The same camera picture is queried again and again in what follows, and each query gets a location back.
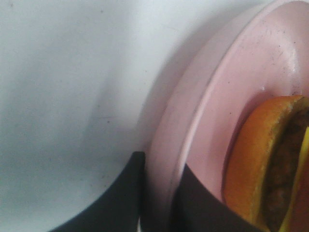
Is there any pink round plate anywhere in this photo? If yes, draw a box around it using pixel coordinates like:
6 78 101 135
141 0 309 232

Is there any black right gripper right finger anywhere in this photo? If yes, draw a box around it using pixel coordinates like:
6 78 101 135
172 165 260 232

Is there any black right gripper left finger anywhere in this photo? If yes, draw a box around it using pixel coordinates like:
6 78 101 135
52 152 145 232

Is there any burger with lettuce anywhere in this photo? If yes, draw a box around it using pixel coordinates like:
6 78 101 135
223 96 309 232

